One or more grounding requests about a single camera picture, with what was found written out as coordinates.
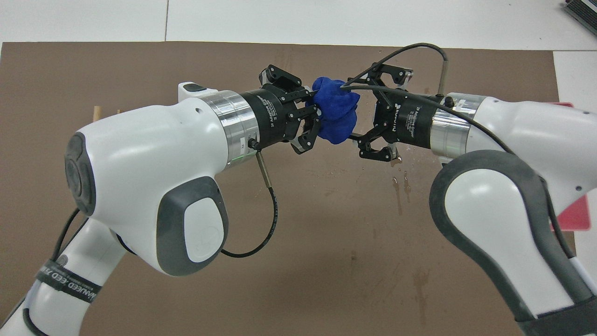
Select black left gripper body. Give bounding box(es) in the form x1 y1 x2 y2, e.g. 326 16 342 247
240 87 301 150

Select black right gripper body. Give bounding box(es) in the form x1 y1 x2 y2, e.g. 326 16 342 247
373 93 441 147

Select blue towel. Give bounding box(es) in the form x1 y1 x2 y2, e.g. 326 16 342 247
305 77 361 144

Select spilled water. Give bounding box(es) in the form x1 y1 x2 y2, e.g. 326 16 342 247
391 156 413 215

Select large brown table mat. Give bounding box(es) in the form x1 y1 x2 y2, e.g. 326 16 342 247
0 41 587 336

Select pink plastic bin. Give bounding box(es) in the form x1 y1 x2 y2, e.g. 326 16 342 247
550 102 592 231

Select grey striped device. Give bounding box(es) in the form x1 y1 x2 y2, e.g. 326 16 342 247
562 0 597 24

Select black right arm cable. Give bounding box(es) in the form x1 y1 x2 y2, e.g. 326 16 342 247
340 43 576 259

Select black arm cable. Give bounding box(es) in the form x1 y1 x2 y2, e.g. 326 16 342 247
340 43 576 259
23 138 280 336

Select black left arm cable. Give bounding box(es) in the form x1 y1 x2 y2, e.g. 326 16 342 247
23 138 280 336

